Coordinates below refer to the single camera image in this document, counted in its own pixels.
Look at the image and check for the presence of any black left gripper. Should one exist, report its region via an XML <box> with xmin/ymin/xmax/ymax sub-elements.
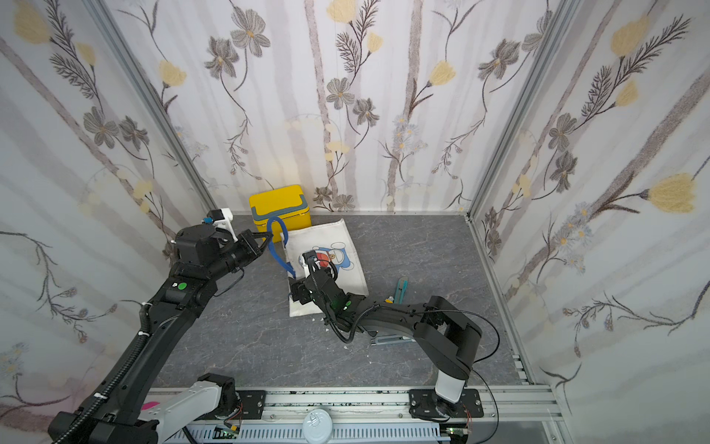
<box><xmin>202</xmin><ymin>228</ymin><xmax>273</xmax><ymax>284</ymax></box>

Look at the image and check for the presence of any white Doraemon tote bag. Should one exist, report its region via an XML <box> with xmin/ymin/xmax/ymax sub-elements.
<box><xmin>267</xmin><ymin>218</ymin><xmax>369</xmax><ymax>296</ymax></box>

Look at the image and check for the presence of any teal art knife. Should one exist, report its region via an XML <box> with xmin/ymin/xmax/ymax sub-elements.
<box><xmin>393</xmin><ymin>277</ymin><xmax>409</xmax><ymax>305</ymax></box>

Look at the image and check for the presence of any grey blue utility knife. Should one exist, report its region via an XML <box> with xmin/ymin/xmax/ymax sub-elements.
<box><xmin>371</xmin><ymin>335</ymin><xmax>414</xmax><ymax>346</ymax></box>

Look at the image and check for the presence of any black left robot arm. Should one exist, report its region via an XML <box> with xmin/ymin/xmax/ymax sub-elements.
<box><xmin>48</xmin><ymin>223</ymin><xmax>273</xmax><ymax>443</ymax></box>

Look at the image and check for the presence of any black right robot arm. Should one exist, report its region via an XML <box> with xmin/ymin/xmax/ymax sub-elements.
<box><xmin>288</xmin><ymin>252</ymin><xmax>483</xmax><ymax>423</ymax></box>

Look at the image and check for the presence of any yellow plastic box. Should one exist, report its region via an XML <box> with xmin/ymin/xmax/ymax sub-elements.
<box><xmin>249</xmin><ymin>185</ymin><xmax>312</xmax><ymax>243</ymax></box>

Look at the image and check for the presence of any white round knob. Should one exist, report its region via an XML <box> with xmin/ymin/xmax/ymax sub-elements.
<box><xmin>301</xmin><ymin>409</ymin><xmax>334</xmax><ymax>444</ymax></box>

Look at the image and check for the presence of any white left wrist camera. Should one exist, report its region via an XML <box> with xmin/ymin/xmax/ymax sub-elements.
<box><xmin>203</xmin><ymin>208</ymin><xmax>238</xmax><ymax>240</ymax></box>

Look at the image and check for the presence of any black corrugated left cable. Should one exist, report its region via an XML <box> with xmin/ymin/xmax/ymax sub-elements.
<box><xmin>52</xmin><ymin>332</ymin><xmax>151</xmax><ymax>444</ymax></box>

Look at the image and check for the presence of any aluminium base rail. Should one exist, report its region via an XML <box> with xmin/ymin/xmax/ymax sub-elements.
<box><xmin>141</xmin><ymin>382</ymin><xmax>572</xmax><ymax>443</ymax></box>

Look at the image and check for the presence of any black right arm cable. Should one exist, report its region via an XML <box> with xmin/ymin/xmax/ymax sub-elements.
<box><xmin>420</xmin><ymin>307</ymin><xmax>501</xmax><ymax>444</ymax></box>

